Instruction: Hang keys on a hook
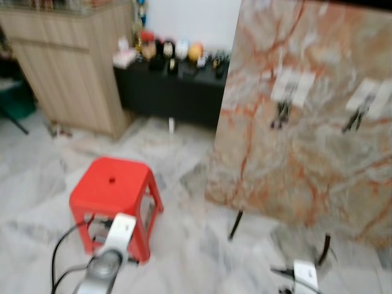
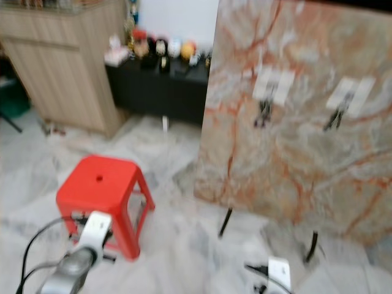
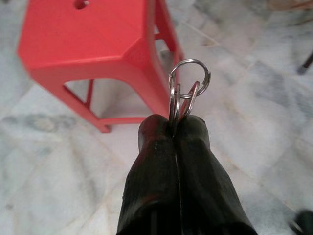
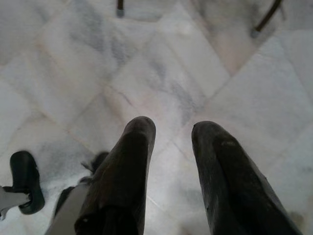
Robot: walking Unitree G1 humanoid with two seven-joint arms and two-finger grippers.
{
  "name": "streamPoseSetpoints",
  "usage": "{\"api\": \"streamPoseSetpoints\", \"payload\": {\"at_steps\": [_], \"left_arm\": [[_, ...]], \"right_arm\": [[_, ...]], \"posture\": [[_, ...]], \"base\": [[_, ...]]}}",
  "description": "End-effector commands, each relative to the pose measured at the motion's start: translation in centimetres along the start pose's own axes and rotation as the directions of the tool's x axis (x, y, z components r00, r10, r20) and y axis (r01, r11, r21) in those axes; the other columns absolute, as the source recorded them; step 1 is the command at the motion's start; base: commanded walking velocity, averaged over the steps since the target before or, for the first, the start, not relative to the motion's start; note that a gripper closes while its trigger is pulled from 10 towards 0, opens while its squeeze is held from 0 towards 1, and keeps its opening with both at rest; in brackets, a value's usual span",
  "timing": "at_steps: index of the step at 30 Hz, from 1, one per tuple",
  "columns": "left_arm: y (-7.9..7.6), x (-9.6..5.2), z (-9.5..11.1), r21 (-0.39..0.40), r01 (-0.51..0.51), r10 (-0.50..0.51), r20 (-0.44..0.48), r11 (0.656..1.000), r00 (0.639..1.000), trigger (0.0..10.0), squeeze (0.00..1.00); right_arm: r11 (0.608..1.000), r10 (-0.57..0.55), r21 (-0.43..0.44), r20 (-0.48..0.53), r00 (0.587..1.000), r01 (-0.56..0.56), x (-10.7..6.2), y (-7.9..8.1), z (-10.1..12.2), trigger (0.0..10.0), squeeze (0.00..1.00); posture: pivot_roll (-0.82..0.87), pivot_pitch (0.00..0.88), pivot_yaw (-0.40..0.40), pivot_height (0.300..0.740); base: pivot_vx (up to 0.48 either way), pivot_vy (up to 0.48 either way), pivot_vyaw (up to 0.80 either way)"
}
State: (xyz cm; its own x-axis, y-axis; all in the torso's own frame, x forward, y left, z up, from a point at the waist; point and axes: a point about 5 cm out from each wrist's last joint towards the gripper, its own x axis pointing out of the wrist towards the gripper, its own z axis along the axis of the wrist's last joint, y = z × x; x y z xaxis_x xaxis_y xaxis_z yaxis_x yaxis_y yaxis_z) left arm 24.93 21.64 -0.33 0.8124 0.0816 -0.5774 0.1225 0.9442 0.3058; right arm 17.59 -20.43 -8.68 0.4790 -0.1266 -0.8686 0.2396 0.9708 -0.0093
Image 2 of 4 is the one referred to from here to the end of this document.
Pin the orange round figurine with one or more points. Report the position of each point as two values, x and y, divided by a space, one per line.
188 50

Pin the white adhesive hook plate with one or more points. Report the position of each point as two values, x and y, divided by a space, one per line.
275 86
352 95

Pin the pink tissue box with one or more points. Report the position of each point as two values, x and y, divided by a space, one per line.
116 56

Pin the marble pattern board on legs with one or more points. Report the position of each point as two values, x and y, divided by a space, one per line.
294 165

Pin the green plastic bin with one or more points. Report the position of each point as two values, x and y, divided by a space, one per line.
13 101

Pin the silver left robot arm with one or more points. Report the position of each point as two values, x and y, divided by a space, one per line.
67 272

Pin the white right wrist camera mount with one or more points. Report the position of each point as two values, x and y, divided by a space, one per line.
279 274

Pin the red-lidded jar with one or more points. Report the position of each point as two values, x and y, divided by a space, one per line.
139 44

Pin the black low sideboard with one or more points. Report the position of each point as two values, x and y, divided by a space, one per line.
159 92

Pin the blue gold trophy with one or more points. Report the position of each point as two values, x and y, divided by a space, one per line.
134 13

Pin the red plastic stool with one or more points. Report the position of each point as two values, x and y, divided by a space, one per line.
101 182

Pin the light wood cabinet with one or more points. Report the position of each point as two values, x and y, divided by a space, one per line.
61 67

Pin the black-haired figurine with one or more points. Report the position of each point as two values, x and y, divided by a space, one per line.
162 48

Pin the small red floor toy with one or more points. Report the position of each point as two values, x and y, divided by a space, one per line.
54 130

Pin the black box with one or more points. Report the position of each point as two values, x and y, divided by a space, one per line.
148 62

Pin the white round figurine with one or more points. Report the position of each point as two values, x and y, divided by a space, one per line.
175 48

